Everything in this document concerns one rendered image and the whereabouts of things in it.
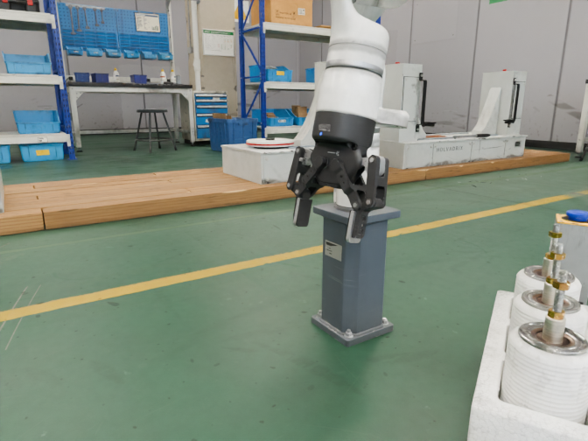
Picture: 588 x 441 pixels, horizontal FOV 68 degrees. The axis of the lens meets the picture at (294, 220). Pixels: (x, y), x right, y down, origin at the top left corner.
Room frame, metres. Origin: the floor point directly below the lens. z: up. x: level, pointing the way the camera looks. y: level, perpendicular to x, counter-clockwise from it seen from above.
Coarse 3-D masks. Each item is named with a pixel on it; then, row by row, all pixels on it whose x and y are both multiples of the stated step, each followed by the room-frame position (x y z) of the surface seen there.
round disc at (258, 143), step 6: (258, 138) 2.91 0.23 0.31; (264, 138) 2.91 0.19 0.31; (270, 138) 2.78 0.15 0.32; (276, 138) 2.91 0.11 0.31; (282, 138) 2.91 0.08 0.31; (252, 144) 2.70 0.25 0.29; (258, 144) 2.67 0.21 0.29; (264, 144) 2.66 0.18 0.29; (270, 144) 2.66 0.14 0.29; (276, 144) 2.67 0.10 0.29; (282, 144) 2.68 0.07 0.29; (288, 144) 2.71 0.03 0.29
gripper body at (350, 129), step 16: (320, 112) 0.53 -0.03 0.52; (336, 112) 0.52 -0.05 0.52; (320, 128) 0.53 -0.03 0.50; (336, 128) 0.52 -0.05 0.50; (352, 128) 0.51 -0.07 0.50; (368, 128) 0.52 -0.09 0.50; (320, 144) 0.56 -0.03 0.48; (336, 144) 0.54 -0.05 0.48; (352, 144) 0.52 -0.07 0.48; (368, 144) 0.53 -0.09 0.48; (352, 160) 0.51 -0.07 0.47; (320, 176) 0.55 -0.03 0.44; (336, 176) 0.53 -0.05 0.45; (352, 176) 0.51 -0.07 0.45
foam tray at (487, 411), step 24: (504, 312) 0.70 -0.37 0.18; (504, 336) 0.62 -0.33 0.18; (504, 360) 0.55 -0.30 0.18; (480, 384) 0.49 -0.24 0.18; (480, 408) 0.45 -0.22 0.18; (504, 408) 0.45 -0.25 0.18; (480, 432) 0.45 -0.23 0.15; (504, 432) 0.43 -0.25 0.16; (528, 432) 0.42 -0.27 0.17; (552, 432) 0.41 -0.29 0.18; (576, 432) 0.41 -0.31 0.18
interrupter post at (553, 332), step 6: (546, 318) 0.48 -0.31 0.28; (552, 318) 0.48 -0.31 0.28; (564, 318) 0.48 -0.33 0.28; (546, 324) 0.48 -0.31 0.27; (552, 324) 0.48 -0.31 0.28; (558, 324) 0.47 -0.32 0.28; (564, 324) 0.48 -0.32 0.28; (546, 330) 0.48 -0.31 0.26; (552, 330) 0.48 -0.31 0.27; (558, 330) 0.47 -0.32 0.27; (546, 336) 0.48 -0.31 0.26; (552, 336) 0.48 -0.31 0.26; (558, 336) 0.47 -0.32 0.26; (552, 342) 0.47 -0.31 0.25; (558, 342) 0.47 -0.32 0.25
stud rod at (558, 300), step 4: (560, 272) 0.48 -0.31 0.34; (564, 272) 0.48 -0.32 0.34; (560, 276) 0.48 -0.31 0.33; (564, 276) 0.48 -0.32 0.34; (560, 280) 0.48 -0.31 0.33; (564, 280) 0.48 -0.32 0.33; (556, 292) 0.48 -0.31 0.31; (560, 292) 0.48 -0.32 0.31; (564, 292) 0.48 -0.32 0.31; (556, 296) 0.48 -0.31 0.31; (560, 296) 0.48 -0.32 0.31; (556, 300) 0.48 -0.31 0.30; (560, 300) 0.48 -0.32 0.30; (556, 304) 0.48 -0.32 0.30; (560, 304) 0.48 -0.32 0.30; (552, 308) 0.49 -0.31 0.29; (556, 308) 0.48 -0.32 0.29; (560, 308) 0.48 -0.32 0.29
